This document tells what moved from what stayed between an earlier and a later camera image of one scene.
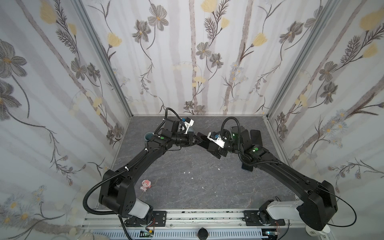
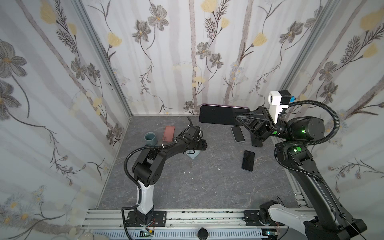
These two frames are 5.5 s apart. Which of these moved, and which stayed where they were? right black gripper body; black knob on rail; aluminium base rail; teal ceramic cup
Moved: right black gripper body
Stayed: teal ceramic cup; aluminium base rail; black knob on rail
